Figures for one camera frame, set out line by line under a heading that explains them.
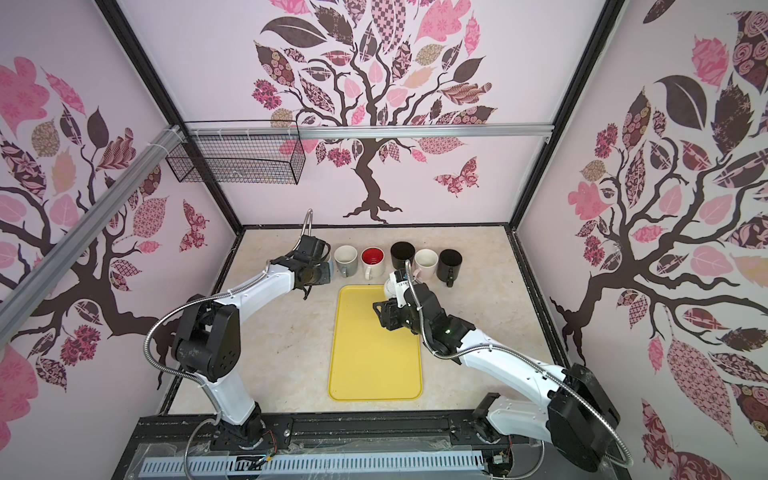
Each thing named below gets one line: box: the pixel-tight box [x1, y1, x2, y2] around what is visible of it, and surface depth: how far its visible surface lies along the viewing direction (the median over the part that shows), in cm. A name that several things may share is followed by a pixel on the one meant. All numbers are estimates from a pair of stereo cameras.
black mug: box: [436, 248, 463, 288], surface depth 100 cm
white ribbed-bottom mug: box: [384, 276, 397, 299], surface depth 72 cm
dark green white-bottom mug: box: [390, 241, 416, 270], surface depth 103 cm
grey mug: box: [334, 244, 358, 278], surface depth 100 cm
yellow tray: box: [328, 285, 423, 400], surface depth 87 cm
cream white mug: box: [360, 246, 385, 281], surface depth 102 cm
